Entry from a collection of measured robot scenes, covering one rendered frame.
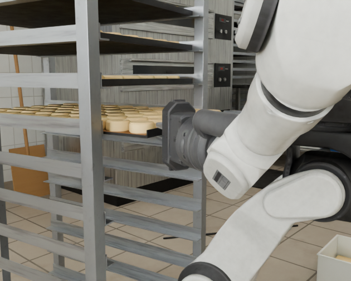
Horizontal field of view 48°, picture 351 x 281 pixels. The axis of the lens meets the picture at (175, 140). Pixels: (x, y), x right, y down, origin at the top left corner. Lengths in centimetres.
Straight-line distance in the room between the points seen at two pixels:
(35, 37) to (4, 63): 266
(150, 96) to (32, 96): 109
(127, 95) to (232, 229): 218
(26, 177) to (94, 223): 261
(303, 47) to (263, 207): 51
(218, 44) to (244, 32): 348
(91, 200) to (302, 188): 39
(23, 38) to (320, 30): 71
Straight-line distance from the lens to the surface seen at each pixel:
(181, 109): 68
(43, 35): 87
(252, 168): 45
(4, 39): 96
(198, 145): 56
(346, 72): 31
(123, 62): 287
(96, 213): 79
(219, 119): 51
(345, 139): 73
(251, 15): 30
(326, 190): 73
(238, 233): 85
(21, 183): 336
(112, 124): 79
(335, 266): 201
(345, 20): 30
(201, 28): 112
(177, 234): 123
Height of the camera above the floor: 97
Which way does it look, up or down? 9 degrees down
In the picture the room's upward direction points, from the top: straight up
